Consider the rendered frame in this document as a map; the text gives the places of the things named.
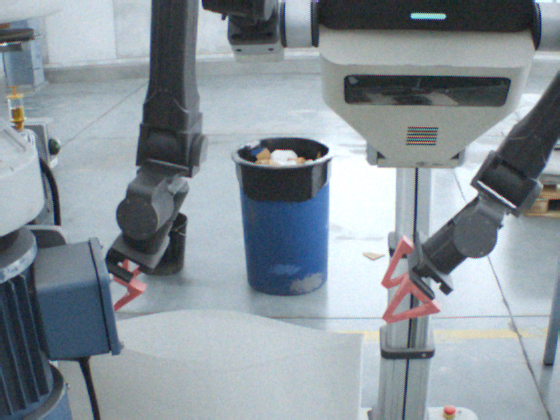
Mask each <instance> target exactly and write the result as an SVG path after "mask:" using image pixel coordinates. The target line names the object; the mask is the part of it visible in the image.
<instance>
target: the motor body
mask: <svg viewBox="0 0 560 420"><path fill-rule="evenodd" d="M18 230H19V234H18V237H17V239H16V240H15V242H14V243H13V245H12V246H10V247H8V248H7V249H6V250H4V251H3V252H1V253H0V420H73V418H72V415H71V408H70V403H69V396H68V394H67V390H68V389H70V384H68V383H67V384H66V383H65V379H64V377H63V375H62V373H61V372H60V371H59V369H58V368H56V367H55V366H54V365H52V364H50V363H49V359H48V357H47V352H42V351H40V348H39V342H38V337H37V332H36V327H35V322H34V316H33V313H32V311H31V306H30V301H29V295H28V285H29V283H30V281H31V275H30V270H29V265H30V264H31V263H32V262H33V260H34V259H35V257H36V255H37V249H36V243H35V236H34V234H33V233H32V232H31V231H30V230H28V229H27V228H25V227H21V228H19V229H18Z"/></svg>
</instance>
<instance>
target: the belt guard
mask: <svg viewBox="0 0 560 420"><path fill-rule="evenodd" d="M44 204H45V200H44V194H43V188H42V183H41V177H40V171H39V159H38V154H37V150H36V149H35V148H34V147H33V145H32V144H31V143H29V142H28V141H27V140H26V139H25V138H24V137H23V136H22V135H20V134H19V133H18V131H16V130H14V129H12V128H11V127H10V125H8V124H7V123H6V122H5V121H3V119H2V118H1V117H0V237H2V236H5V235H6V234H9V233H11V232H13V231H15V230H17V229H19V228H21V227H23V226H24V225H25V224H27V223H29V222H30V221H32V220H33V219H34V218H35V217H36V216H37V215H38V214H39V213H40V212H41V211H42V209H43V207H44Z"/></svg>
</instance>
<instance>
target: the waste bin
mask: <svg viewBox="0 0 560 420"><path fill-rule="evenodd" d="M266 148H267V149H268V150H269V152H270V153H271V154H272V153H273V152H274V151H276V150H281V151H293V152H294V153H295V154H296V156H297V157H303V158H304V159H305V161H309V160H312V161H313V162H309V163H304V164H296V165H262V164H255V162H256V161H258V158H257V157H256V155H257V154H259V153H260V152H261V151H263V150H264V149H266ZM318 152H321V157H322V159H320V160H316V159H317V155H318ZM335 155H336V151H335V148H334V147H333V146H332V145H331V144H329V143H327V142H325V141H321V140H318V139H313V138H306V137H279V136H271V138H263V139H257V140H253V141H249V142H245V143H243V144H241V145H239V146H237V147H236V148H235V149H234V150H233V151H232V153H231V158H232V160H233V162H234V163H235V166H236V175H237V180H238V182H239V191H240V203H241V216H242V227H243V240H244V252H245V263H246V275H247V276H248V282H249V283H250V286H251V287H252V288H254V289H255V290H257V291H259V292H261V293H264V294H269V295H275V296H296V295H303V294H307V293H310V292H313V291H315V290H317V289H319V287H320V286H323V285H324V284H325V283H326V281H327V279H328V254H329V201H330V179H331V172H332V160H333V159H334V157H335Z"/></svg>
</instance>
